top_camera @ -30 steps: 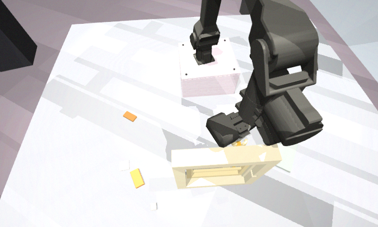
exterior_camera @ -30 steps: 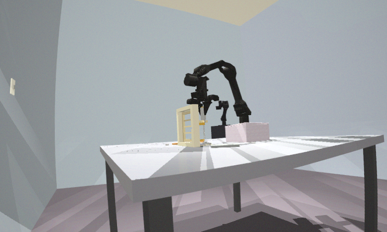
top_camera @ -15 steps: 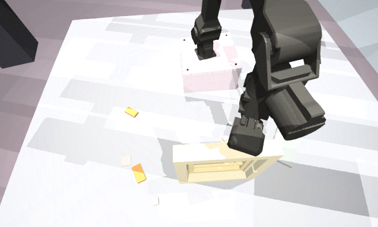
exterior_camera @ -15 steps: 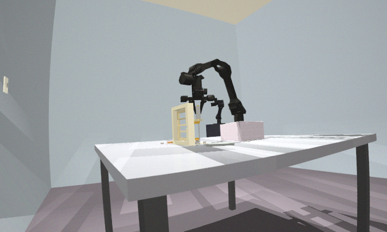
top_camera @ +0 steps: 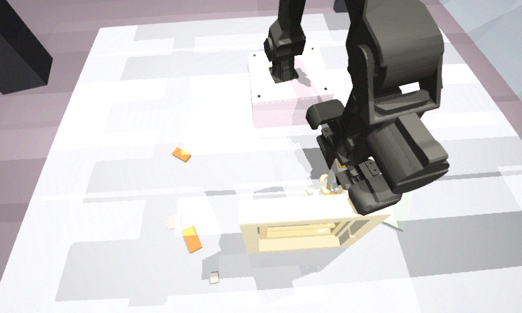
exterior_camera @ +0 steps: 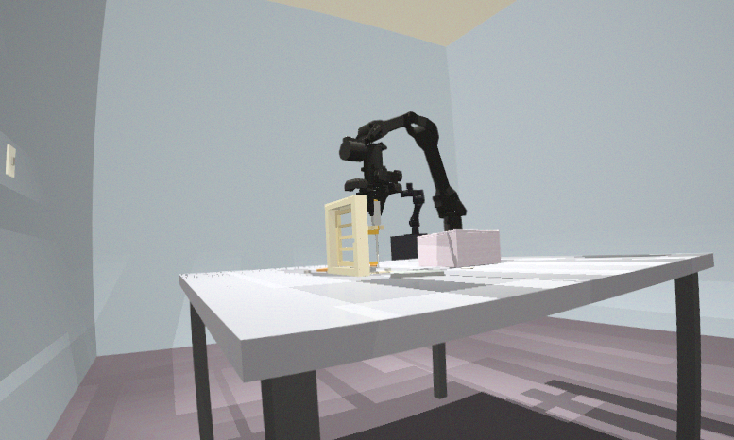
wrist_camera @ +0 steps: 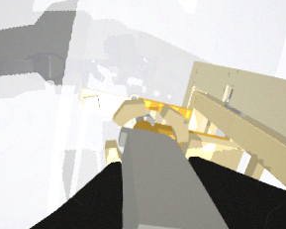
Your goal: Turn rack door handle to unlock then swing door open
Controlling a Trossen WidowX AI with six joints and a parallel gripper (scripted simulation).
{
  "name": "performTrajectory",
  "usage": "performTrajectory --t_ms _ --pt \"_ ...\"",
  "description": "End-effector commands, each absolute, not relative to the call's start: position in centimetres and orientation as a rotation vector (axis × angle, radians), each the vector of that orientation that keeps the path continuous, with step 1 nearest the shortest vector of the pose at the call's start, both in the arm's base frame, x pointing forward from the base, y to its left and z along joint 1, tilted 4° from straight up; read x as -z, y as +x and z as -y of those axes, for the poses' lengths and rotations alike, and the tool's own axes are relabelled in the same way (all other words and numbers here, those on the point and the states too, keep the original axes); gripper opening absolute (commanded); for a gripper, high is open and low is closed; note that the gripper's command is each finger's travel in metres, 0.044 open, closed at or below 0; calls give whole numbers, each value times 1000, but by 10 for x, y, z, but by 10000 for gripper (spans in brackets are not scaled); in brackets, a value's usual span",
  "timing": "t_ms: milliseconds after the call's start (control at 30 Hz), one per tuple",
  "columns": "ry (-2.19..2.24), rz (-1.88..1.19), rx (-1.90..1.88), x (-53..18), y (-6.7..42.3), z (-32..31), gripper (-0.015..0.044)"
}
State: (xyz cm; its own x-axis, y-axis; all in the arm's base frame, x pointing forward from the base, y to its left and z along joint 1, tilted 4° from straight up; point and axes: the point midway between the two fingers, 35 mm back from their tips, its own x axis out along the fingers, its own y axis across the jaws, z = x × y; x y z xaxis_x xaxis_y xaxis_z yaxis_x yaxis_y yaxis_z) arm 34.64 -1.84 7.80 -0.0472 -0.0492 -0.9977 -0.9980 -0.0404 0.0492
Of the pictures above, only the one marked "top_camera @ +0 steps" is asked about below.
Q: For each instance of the orange rectangular block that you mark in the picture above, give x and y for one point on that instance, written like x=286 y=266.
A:
x=182 y=155
x=192 y=239

